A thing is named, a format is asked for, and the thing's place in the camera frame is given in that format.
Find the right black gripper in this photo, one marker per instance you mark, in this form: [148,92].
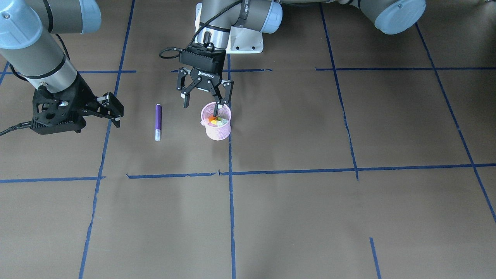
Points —
[86,97]

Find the white pillar with base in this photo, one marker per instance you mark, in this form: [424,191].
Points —
[232,25]

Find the green highlighter pen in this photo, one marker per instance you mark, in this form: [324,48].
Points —
[225,121]

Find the pink mesh pen holder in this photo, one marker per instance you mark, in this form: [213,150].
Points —
[217,133]

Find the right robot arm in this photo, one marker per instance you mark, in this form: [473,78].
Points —
[27,39]

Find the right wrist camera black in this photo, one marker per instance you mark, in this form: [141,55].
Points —
[48,113]

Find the yellow highlighter pen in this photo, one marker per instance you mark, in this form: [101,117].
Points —
[216,123]

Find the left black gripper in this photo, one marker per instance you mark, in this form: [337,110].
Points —
[205,74]

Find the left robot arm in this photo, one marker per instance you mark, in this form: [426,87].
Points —
[296,18]

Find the purple highlighter pen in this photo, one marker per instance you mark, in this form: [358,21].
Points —
[158,122]

